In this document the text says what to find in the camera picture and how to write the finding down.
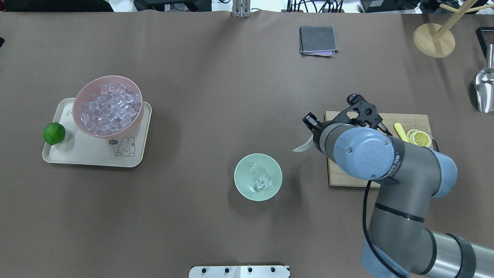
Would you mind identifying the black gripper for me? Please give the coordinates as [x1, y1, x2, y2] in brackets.
[302, 112, 327, 135]

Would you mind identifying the white ceramic spoon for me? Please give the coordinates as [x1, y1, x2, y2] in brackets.
[293, 134, 314, 153]

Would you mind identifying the ice cube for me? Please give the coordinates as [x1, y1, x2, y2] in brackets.
[252, 176, 269, 192]

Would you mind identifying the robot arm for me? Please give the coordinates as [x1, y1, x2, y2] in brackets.
[303, 113, 494, 278]

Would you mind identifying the light green bowl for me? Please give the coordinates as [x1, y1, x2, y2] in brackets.
[233, 153, 283, 201]

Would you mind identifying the metal ice scoop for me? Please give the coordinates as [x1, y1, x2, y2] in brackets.
[475, 44, 494, 113]

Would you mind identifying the pile of ice cubes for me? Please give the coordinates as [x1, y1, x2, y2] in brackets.
[77, 82, 143, 137]

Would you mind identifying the pink bowl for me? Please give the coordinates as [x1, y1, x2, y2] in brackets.
[72, 75, 144, 138]

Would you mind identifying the bamboo cutting board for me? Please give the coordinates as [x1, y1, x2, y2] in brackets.
[327, 113, 432, 188]

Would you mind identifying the purple folded cloth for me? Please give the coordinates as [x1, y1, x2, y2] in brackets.
[306, 51, 337, 58]

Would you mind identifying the yellow plastic knife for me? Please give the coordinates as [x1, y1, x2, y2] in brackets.
[393, 122, 409, 142]

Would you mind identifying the grey folded cloth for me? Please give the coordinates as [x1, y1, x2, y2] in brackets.
[299, 26, 340, 55]

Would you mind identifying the back lemon slice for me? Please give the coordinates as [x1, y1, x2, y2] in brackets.
[406, 129, 419, 144]

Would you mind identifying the wooden cup tree stand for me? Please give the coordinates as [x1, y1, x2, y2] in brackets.
[413, 0, 494, 58]

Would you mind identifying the beige rectangular tray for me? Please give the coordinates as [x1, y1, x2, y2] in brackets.
[42, 97, 152, 168]

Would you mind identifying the green lime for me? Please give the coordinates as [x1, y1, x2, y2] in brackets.
[43, 122, 66, 145]

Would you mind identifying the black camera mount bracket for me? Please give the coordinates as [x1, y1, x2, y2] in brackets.
[331, 94, 392, 136]

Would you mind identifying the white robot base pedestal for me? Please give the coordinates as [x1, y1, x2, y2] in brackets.
[188, 264, 291, 278]

